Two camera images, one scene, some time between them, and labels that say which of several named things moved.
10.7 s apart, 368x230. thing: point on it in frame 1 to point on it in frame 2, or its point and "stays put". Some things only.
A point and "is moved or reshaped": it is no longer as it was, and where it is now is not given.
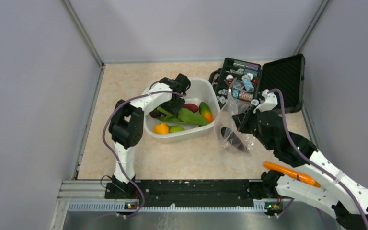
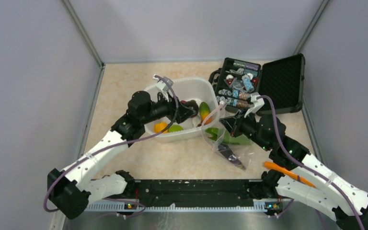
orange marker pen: (293, 173) stays put
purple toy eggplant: (230, 136) to (226, 151)
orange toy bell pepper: (162, 128) stays put
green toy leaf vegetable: (183, 115) is moved or reshaped
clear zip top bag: (226, 129) is moved or reshaped
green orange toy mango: (205, 111) stays put
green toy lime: (176, 128) stays put
